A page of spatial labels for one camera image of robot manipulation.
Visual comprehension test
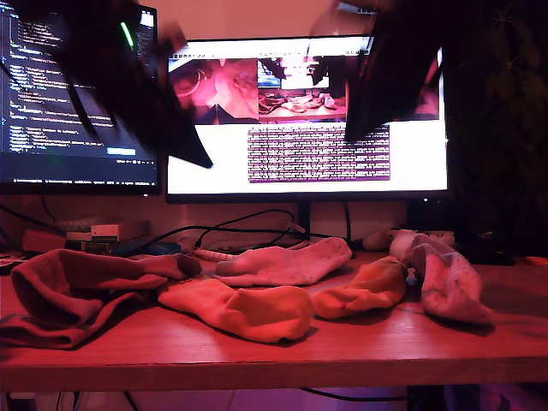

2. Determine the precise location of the white fluffy sock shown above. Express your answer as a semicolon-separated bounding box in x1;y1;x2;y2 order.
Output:
213;237;354;287
404;234;496;325

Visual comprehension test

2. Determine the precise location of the monitor with bright white screen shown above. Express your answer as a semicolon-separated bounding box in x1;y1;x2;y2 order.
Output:
165;33;451;243

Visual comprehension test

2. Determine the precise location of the small white box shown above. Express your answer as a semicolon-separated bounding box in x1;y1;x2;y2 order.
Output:
91;224;122;241

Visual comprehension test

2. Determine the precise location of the blue foil packet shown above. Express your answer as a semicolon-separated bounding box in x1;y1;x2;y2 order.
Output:
113;240;183;258

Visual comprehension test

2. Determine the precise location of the dark leafy house plant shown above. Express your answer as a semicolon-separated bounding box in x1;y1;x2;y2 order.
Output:
449;0;548;253

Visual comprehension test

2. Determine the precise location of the monitor with dark code screen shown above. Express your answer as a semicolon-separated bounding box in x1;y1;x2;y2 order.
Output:
0;0;162;197

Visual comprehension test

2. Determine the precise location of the pale round object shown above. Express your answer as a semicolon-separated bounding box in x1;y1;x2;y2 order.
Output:
362;230;393;252

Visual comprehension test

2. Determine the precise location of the dark printed box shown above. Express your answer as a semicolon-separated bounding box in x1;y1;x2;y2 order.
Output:
68;241;113;257

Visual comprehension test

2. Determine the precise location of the orange sock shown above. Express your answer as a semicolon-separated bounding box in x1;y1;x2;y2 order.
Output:
310;255;409;320
157;277;317;343

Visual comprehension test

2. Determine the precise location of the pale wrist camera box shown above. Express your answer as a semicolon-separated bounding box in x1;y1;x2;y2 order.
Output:
337;1;380;15

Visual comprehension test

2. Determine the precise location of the thick black cable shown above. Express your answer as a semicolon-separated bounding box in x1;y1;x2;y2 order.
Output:
157;208;301;241

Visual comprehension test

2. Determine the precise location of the thin black cable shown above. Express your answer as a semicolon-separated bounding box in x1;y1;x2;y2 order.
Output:
195;226;307;249

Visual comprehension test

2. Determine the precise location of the white spiral cable wrap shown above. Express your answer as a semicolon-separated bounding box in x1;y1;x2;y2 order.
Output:
194;239;312;262

